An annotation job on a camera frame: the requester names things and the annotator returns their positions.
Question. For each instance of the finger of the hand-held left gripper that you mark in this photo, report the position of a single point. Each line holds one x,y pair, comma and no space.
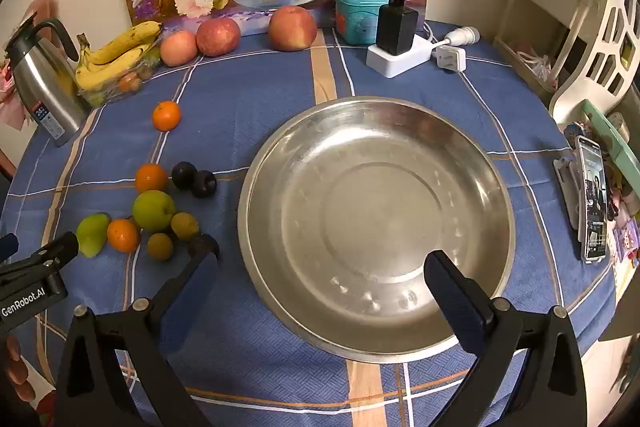
7,247
52,253

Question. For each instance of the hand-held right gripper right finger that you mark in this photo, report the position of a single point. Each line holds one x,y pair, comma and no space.
452,302

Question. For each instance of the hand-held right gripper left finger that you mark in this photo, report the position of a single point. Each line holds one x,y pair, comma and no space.
192,292

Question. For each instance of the green mango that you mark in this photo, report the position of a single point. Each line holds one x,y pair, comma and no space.
92,234

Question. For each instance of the dark plum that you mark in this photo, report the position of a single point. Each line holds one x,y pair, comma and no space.
202,243
183,175
205,184

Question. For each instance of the olive brown round fruit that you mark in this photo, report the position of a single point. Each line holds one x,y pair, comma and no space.
160,247
184,226

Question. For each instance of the orange tangerine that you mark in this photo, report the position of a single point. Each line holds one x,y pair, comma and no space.
123,235
151,177
166,115

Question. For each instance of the green apple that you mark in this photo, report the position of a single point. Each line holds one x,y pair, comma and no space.
153,210

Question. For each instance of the stainless steel basin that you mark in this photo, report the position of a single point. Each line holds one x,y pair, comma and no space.
375,207

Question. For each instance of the person's left hand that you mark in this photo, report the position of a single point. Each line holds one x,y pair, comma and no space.
19,372

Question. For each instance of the grey phone stand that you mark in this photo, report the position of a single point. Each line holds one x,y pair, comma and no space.
567,187

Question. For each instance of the blue plaid tablecloth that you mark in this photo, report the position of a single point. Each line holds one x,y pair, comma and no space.
225,132

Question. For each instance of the stainless steel kettle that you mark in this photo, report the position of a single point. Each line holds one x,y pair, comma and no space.
45,87

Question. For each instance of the smartphone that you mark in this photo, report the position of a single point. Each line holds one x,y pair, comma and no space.
592,197

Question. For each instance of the clear plastic fruit container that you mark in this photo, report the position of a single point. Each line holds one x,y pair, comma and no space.
125,86

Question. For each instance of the yellow banana bunch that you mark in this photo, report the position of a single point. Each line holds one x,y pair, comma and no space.
120,42

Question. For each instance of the green flat box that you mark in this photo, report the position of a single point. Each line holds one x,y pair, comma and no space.
612,134

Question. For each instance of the pale orange apple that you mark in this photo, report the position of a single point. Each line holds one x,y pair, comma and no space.
178,48

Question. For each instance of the white square plug adapter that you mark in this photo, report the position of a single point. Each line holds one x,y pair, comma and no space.
450,58

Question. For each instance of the white power strip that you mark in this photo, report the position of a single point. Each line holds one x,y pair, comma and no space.
395,64

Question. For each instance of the clear plastic bag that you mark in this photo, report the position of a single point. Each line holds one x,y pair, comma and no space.
540,67

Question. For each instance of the white round plug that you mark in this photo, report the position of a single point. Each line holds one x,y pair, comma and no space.
462,36

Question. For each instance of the black power adapter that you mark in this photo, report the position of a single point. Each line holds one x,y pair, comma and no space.
395,29

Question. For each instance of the large red apple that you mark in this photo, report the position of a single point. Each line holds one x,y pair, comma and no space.
292,29

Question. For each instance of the teal tin box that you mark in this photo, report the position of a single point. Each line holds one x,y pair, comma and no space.
355,17

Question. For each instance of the white lattice plastic chair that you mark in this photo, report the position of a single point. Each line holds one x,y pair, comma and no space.
607,37

